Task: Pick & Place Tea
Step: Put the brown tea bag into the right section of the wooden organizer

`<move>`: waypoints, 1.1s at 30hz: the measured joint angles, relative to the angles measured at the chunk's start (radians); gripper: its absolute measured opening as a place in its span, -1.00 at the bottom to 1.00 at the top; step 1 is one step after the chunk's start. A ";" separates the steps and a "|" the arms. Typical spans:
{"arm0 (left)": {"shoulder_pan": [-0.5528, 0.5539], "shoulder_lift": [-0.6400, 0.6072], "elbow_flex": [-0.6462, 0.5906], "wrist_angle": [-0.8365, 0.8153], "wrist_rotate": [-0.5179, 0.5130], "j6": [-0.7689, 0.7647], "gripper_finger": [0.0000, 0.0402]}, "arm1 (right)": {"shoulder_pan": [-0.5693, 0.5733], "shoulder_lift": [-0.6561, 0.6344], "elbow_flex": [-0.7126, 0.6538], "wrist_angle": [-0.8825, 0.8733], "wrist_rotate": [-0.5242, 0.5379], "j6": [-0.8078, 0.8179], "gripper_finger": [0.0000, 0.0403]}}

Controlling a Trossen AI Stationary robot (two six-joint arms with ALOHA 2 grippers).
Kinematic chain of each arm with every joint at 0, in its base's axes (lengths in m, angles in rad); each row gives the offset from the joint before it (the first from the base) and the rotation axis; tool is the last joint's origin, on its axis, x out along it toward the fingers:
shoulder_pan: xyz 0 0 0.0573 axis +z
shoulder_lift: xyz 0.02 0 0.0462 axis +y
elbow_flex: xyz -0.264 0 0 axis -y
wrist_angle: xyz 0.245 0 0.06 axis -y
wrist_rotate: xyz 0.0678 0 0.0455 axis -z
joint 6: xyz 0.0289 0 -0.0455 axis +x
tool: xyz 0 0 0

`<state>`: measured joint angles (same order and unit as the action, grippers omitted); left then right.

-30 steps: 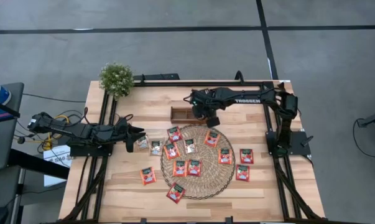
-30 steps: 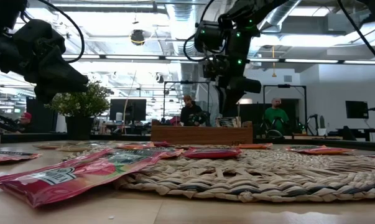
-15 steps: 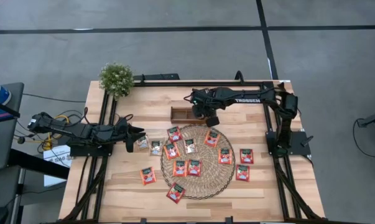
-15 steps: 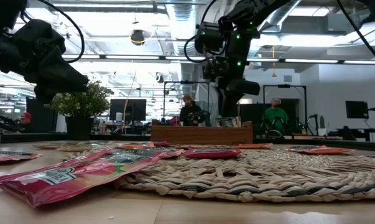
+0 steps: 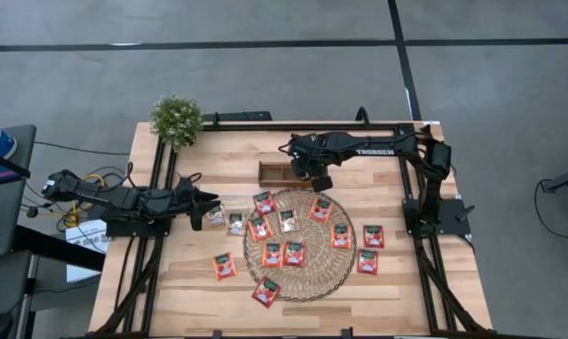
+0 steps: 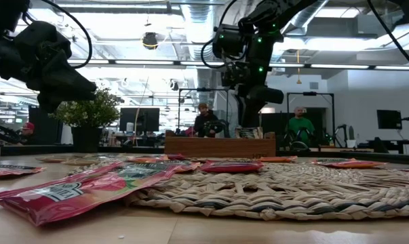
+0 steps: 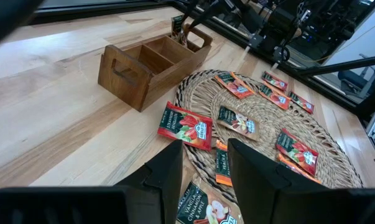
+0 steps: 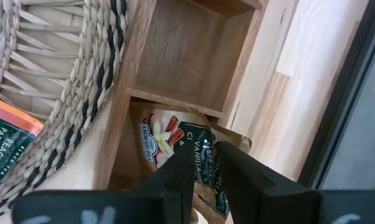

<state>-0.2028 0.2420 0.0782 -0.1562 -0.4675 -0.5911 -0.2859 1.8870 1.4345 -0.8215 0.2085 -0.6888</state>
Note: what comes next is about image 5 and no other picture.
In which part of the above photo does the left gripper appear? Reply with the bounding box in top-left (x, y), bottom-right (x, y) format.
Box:
top-left (169, 178), bottom-right (222, 232)

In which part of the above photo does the orange tea packet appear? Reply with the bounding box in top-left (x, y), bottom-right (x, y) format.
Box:
top-left (330, 224), bottom-right (353, 250)
top-left (308, 196), bottom-right (335, 224)
top-left (211, 252), bottom-right (238, 282)
top-left (261, 241), bottom-right (284, 269)
top-left (247, 215), bottom-right (274, 242)

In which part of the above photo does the wooden three-compartment tray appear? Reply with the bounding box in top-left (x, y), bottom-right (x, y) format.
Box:
top-left (257, 161), bottom-right (330, 189)

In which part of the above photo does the black power strip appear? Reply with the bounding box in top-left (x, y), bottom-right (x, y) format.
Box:
top-left (202, 110), bottom-right (274, 124)

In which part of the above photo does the green potted plant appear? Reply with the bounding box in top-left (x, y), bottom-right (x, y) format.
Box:
top-left (149, 93), bottom-right (204, 151)

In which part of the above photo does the round woven placemat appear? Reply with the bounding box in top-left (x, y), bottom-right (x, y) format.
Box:
top-left (242, 187), bottom-right (358, 303)

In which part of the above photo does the white paper sheet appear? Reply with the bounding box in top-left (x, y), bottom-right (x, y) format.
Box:
top-left (65, 218), bottom-right (110, 283)

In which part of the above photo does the black desk bar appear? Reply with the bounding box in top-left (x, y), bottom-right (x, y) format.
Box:
top-left (12, 224), bottom-right (106, 273)

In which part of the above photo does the grey side desk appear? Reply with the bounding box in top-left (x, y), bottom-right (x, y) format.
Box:
top-left (0, 123), bottom-right (39, 263)
top-left (0, 249), bottom-right (34, 339)

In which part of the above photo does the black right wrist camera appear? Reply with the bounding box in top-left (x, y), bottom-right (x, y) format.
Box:
top-left (310, 175), bottom-right (334, 194)

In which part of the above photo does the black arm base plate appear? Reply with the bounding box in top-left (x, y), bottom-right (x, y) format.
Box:
top-left (105, 202), bottom-right (174, 238)
top-left (402, 197), bottom-right (473, 237)

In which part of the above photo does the yellow cable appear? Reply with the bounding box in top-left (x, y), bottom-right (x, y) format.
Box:
top-left (63, 172), bottom-right (106, 228)

